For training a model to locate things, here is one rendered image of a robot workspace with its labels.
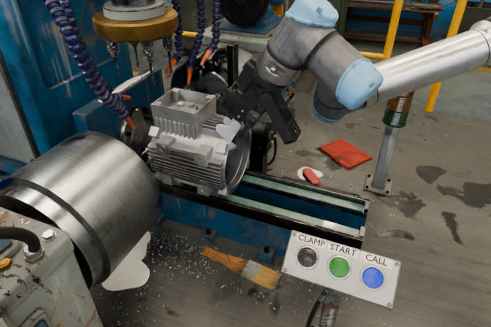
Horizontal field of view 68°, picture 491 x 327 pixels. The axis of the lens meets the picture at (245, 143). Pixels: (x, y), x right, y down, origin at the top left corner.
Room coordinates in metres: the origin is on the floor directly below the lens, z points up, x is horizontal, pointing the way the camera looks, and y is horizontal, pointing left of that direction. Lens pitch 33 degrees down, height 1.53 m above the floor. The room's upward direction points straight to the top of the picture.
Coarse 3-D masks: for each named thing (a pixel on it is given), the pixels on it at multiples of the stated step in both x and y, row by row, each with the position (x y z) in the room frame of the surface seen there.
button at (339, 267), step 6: (336, 258) 0.37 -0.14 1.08; (342, 258) 0.37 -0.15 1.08; (330, 264) 0.36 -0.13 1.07; (336, 264) 0.36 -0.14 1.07; (342, 264) 0.36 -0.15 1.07; (348, 264) 0.36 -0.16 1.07; (330, 270) 0.36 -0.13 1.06; (336, 270) 0.35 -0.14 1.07; (342, 270) 0.35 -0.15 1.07; (348, 270) 0.35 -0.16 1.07; (336, 276) 0.35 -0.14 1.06; (342, 276) 0.35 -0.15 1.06
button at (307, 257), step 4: (304, 248) 0.39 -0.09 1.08; (308, 248) 0.39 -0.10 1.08; (300, 252) 0.38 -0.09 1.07; (304, 252) 0.38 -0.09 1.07; (308, 252) 0.38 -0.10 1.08; (312, 252) 0.38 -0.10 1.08; (300, 256) 0.38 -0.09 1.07; (304, 256) 0.38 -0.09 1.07; (308, 256) 0.38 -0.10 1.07; (312, 256) 0.38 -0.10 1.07; (316, 256) 0.38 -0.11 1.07; (300, 260) 0.37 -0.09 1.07; (304, 260) 0.37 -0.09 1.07; (308, 260) 0.37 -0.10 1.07; (312, 260) 0.37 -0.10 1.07; (304, 264) 0.37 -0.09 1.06; (308, 264) 0.37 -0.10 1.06; (312, 264) 0.37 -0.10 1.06
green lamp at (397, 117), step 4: (388, 108) 0.87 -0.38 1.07; (384, 112) 0.88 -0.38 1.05; (388, 112) 0.86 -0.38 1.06; (392, 112) 0.85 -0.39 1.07; (396, 112) 0.85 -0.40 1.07; (400, 112) 0.84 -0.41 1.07; (404, 112) 0.84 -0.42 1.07; (384, 116) 0.87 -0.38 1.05; (388, 116) 0.86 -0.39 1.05; (392, 116) 0.85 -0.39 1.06; (396, 116) 0.84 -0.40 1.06; (400, 116) 0.84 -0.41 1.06; (404, 116) 0.84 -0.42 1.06; (384, 120) 0.87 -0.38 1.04; (388, 120) 0.86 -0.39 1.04; (392, 120) 0.85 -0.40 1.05; (396, 120) 0.84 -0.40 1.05; (400, 120) 0.84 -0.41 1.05; (404, 120) 0.85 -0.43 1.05; (392, 124) 0.85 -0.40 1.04; (396, 124) 0.84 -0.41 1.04; (400, 124) 0.84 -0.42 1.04; (404, 124) 0.85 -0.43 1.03
